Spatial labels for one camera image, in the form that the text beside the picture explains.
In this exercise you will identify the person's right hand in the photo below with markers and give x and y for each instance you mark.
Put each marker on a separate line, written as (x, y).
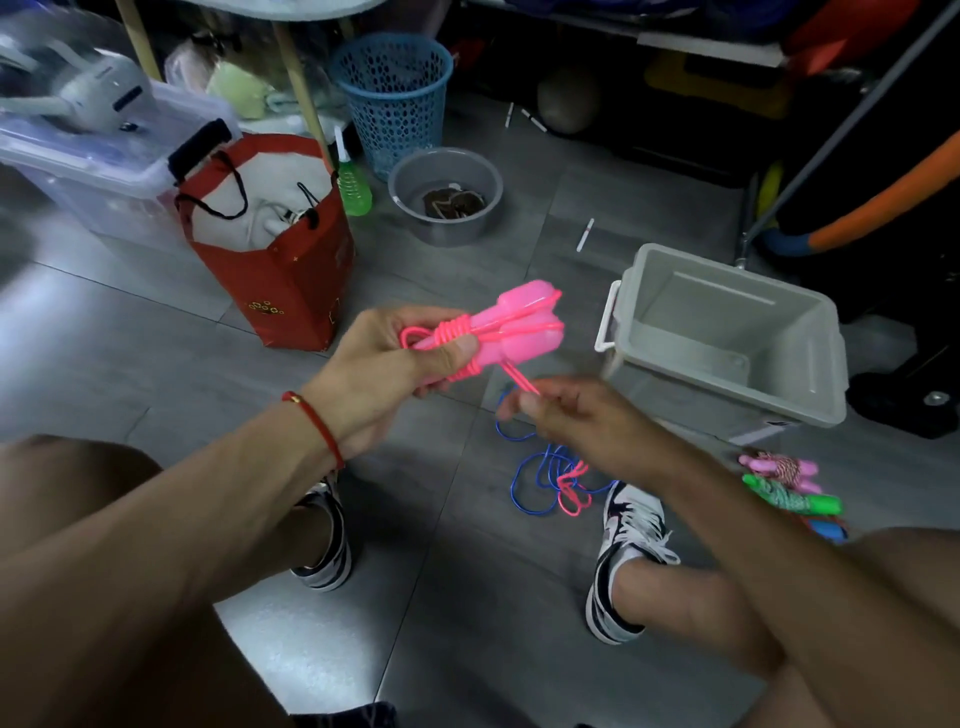
(600, 427)

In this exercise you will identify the person's left hand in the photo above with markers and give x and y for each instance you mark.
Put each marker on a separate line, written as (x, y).
(375, 375)

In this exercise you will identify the grey plastic storage bin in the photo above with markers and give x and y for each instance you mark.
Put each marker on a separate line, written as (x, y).
(735, 315)

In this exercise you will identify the person's left forearm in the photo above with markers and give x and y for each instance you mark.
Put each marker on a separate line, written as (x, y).
(150, 562)

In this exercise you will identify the person's right forearm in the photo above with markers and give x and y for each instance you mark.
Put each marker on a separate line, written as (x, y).
(810, 600)

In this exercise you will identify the person's right shoe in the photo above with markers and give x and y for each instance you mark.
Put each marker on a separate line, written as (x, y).
(630, 525)

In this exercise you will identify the person's shoe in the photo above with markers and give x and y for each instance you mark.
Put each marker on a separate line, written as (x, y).
(334, 555)
(630, 525)

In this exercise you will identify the person's left shoe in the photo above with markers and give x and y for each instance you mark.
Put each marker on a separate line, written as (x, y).
(334, 555)

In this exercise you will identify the person's right leg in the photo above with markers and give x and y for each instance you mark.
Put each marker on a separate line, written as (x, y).
(690, 607)

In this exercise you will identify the person's leg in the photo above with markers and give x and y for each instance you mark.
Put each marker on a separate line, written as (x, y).
(690, 607)
(52, 487)

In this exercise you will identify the clear plastic storage bin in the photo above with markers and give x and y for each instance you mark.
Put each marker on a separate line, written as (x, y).
(97, 195)

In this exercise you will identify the person's left leg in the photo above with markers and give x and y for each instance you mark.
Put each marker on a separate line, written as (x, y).
(52, 487)

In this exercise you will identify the red paper bag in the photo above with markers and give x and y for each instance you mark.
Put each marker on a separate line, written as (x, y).
(300, 300)

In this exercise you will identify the green spray bottle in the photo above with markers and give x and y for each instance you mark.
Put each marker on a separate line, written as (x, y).
(355, 191)

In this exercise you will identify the grey plastic basin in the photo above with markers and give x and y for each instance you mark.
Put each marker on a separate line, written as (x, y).
(412, 191)

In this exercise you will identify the blue mesh wastebasket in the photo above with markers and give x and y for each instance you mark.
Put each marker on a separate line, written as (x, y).
(394, 105)

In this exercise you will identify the grey plastic stool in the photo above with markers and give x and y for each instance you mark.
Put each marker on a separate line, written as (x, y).
(300, 645)

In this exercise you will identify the black rectangular pad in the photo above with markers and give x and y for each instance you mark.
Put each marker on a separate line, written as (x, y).
(201, 150)

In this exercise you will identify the white oval side table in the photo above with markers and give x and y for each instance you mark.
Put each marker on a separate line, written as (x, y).
(304, 82)

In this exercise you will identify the clear plastic bag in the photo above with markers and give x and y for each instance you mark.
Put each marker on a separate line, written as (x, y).
(240, 90)

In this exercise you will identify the brown ball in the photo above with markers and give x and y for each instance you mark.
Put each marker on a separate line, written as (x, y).
(568, 100)

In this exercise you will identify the black weight machine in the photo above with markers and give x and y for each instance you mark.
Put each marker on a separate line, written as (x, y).
(922, 360)

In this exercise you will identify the multicoloured hula hoop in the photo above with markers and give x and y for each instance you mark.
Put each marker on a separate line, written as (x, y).
(885, 217)

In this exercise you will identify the yellow flat board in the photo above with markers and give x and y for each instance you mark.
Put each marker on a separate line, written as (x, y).
(712, 86)

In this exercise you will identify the white VR headset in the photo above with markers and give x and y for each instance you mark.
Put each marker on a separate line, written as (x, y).
(105, 94)

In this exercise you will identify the orange red fabric bag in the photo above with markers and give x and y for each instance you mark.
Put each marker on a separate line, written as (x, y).
(847, 30)

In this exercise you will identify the grey balance dome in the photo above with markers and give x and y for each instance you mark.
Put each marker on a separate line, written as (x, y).
(45, 30)

